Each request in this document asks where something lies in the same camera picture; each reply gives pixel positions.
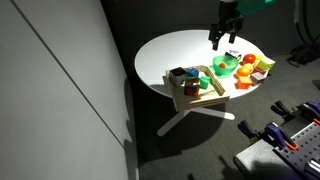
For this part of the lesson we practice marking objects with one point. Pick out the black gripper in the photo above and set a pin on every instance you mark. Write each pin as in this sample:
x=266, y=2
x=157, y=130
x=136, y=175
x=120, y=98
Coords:
x=230, y=20

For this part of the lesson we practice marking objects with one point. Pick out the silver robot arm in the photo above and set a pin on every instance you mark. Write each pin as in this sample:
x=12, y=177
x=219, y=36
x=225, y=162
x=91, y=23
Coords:
x=230, y=21

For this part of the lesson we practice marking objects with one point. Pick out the magenta block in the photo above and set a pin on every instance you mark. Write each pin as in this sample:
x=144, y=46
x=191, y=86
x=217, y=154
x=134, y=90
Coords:
x=255, y=70

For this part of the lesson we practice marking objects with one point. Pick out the wooden tray box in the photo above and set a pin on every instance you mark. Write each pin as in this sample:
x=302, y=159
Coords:
x=213, y=95

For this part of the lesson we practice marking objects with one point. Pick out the green plastic bowl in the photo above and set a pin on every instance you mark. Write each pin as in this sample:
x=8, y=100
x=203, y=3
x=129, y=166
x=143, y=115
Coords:
x=231, y=64

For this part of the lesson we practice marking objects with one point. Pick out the small orange ball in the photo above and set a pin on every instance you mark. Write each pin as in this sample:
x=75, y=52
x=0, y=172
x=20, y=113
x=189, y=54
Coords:
x=222, y=65

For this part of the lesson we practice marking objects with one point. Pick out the red tomato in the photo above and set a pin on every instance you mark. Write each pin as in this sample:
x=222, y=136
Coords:
x=249, y=58

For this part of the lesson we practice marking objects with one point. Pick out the yellow lemon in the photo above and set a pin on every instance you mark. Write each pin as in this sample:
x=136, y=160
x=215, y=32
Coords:
x=248, y=66

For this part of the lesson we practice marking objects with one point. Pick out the orange fruit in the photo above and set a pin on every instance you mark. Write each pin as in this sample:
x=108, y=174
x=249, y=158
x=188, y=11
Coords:
x=243, y=71

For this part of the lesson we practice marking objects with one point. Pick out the blue cube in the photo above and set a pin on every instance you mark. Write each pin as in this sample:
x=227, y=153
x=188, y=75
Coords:
x=192, y=72

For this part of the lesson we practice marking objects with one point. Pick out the light green cube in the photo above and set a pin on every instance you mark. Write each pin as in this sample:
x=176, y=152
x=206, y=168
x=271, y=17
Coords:
x=265, y=64

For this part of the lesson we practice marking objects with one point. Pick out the orange cube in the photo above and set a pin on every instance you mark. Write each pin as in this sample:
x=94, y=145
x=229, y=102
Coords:
x=243, y=82

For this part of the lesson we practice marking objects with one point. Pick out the red multicoloured cube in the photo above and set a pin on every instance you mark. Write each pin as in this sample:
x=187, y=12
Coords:
x=191, y=86

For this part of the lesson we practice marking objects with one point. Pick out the purple clamp right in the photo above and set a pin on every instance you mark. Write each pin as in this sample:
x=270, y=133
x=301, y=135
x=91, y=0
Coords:
x=272, y=134

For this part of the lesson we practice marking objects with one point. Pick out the purple clamp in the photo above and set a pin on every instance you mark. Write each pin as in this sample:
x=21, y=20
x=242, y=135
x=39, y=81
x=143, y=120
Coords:
x=272, y=134
x=309, y=110

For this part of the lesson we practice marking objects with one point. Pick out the purple clamp left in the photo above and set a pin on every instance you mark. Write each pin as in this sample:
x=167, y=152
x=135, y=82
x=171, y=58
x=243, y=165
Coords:
x=309, y=110

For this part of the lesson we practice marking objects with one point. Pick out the black perforated breadboard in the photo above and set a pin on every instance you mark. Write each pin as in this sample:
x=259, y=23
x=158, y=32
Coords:
x=262, y=161

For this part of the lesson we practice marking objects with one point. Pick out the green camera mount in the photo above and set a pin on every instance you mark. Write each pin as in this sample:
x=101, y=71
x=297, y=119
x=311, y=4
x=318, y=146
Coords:
x=246, y=7

